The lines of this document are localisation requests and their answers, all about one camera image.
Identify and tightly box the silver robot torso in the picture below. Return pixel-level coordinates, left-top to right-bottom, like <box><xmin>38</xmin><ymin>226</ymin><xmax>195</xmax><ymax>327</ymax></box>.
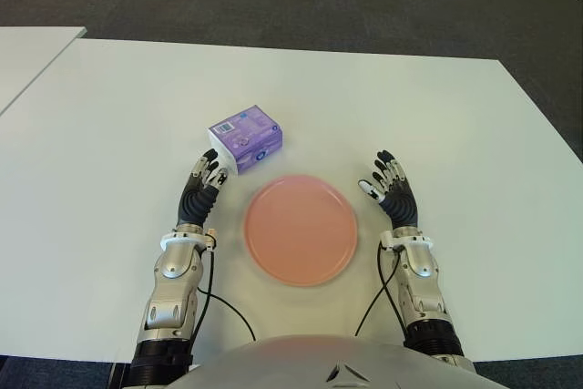
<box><xmin>159</xmin><ymin>333</ymin><xmax>479</xmax><ymax>389</ymax></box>

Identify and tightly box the purple tissue paper pack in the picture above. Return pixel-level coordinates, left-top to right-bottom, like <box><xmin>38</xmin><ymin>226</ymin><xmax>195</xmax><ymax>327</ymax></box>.
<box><xmin>207</xmin><ymin>106</ymin><xmax>284</xmax><ymax>177</ymax></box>

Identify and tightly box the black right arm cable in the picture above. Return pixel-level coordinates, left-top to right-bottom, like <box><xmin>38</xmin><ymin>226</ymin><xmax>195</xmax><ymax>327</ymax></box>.
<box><xmin>354</xmin><ymin>242</ymin><xmax>409</xmax><ymax>344</ymax></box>

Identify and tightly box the pink round plate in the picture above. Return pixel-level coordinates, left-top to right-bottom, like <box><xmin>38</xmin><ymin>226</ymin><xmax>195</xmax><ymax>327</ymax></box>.
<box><xmin>243</xmin><ymin>173</ymin><xmax>360</xmax><ymax>289</ymax></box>

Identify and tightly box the white side table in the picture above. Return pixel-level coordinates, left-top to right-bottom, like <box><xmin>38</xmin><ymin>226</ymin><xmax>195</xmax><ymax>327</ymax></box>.
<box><xmin>0</xmin><ymin>26</ymin><xmax>87</xmax><ymax>117</ymax></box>

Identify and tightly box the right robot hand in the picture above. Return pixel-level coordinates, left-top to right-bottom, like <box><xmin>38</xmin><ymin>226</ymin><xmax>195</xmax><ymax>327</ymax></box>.
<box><xmin>357</xmin><ymin>148</ymin><xmax>419</xmax><ymax>230</ymax></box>

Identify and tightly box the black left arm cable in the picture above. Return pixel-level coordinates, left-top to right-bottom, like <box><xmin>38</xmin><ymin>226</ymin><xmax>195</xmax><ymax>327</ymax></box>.
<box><xmin>189</xmin><ymin>242</ymin><xmax>257</xmax><ymax>343</ymax></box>

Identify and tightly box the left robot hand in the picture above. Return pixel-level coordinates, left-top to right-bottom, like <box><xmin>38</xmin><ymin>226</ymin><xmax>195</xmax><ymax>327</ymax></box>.
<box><xmin>176</xmin><ymin>148</ymin><xmax>230</xmax><ymax>229</ymax></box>

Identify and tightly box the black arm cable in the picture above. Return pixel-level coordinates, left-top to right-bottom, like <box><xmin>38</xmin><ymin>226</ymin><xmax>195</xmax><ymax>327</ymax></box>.
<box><xmin>189</xmin><ymin>242</ymin><xmax>257</xmax><ymax>343</ymax></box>
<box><xmin>354</xmin><ymin>242</ymin><xmax>409</xmax><ymax>344</ymax></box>

